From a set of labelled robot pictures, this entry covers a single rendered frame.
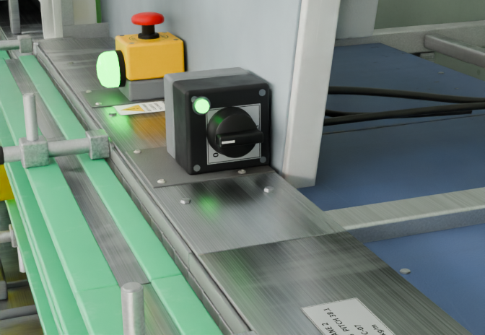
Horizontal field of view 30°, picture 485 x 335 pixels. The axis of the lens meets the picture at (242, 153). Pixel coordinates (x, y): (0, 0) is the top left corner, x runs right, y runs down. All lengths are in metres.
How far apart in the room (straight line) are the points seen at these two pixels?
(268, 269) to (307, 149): 0.22
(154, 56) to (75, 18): 0.50
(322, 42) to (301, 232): 0.17
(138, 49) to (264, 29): 0.27
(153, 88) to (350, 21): 0.34
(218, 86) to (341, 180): 0.15
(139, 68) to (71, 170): 0.21
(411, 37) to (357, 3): 0.74
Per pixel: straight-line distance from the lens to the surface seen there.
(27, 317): 1.29
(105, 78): 1.09
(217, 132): 0.79
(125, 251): 0.73
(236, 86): 0.81
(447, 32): 1.61
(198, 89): 0.81
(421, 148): 0.98
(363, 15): 0.84
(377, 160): 0.93
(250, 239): 0.69
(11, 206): 1.33
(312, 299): 0.60
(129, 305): 0.49
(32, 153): 0.93
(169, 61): 1.09
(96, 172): 0.90
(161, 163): 0.86
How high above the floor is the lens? 1.04
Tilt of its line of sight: 18 degrees down
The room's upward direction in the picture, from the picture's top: 97 degrees counter-clockwise
